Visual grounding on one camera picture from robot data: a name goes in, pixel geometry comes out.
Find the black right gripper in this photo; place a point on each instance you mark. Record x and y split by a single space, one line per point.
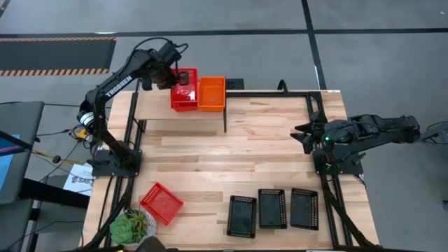
320 133

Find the wooden shelf with black legs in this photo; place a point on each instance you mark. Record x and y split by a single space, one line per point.
157 105

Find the green succulent in white pot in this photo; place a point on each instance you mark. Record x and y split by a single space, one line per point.
126 229

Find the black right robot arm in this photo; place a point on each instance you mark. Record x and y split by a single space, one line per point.
378 129

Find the black plastic mesh basket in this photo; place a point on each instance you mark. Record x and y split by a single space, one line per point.
272 209
241 217
304 209

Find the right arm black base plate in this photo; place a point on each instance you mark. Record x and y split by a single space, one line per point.
350 170

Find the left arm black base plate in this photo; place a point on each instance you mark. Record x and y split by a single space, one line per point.
105 171

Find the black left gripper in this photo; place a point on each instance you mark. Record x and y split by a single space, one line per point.
162 73

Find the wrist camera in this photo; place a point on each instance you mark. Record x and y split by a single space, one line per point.
308 145
169 52

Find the black power box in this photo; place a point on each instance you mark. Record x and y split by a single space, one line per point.
235 84

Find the black floor stand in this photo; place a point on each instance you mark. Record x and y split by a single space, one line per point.
434 134

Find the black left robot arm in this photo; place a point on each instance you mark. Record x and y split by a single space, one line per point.
119 85

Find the white printed paper sheet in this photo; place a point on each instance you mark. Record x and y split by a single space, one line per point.
82 182

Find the grey desk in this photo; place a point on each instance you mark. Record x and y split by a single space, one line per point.
21 119

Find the black hazard-striped floor mat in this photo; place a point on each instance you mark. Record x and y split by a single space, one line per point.
52 56

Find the blue panel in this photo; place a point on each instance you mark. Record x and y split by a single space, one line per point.
5 164

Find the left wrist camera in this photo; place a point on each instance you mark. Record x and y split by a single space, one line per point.
169 52

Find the black desk beam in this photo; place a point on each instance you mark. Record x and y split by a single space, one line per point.
52 192

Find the black metal table frame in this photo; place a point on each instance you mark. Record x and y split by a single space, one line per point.
273 94

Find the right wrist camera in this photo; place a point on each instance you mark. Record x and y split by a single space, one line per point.
308 145

